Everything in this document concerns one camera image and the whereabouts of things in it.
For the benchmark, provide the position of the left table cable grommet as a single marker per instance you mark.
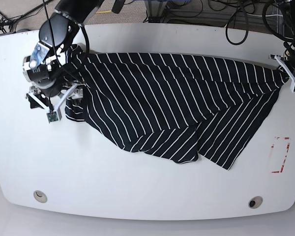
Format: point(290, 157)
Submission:
point(40, 196)

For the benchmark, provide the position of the table cable grommet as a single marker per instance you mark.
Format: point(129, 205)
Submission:
point(255, 202)
point(40, 196)

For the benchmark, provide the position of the right table cable grommet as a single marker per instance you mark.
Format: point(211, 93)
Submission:
point(255, 202)

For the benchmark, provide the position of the navy white striped T-shirt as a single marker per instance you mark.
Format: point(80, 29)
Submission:
point(173, 106)

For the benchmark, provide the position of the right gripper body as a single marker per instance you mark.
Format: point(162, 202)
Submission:
point(42, 69)

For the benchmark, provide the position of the red tape rectangle marking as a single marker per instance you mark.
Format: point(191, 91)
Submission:
point(278, 154)

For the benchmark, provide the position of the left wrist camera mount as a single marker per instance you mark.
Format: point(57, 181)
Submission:
point(284, 64)

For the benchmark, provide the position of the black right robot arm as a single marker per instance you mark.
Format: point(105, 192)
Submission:
point(69, 17)

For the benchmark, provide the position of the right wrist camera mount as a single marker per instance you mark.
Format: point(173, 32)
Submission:
point(53, 102)

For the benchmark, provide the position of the black tripod stand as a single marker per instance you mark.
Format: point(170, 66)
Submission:
point(23, 14)

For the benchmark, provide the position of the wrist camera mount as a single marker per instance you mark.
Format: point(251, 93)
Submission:
point(53, 102)
point(284, 64)

